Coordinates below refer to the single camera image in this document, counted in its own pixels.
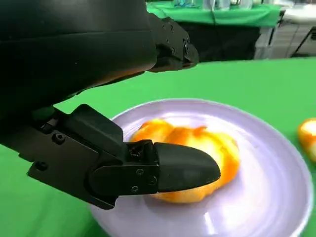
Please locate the green covered background table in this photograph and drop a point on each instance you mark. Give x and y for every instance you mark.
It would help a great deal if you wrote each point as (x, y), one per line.
(234, 16)

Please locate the green table cloth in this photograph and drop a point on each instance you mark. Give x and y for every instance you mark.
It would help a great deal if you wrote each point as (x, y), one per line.
(247, 79)

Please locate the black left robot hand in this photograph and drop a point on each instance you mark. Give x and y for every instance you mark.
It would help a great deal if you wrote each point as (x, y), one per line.
(74, 49)

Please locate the orange white toy bread roll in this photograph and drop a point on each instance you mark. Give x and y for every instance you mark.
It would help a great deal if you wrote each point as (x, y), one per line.
(195, 138)
(308, 138)

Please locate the black backdrop cloth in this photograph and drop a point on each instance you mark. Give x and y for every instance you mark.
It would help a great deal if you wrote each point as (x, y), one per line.
(222, 42)

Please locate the lilac plate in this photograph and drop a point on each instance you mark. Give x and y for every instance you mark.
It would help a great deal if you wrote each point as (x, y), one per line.
(261, 185)

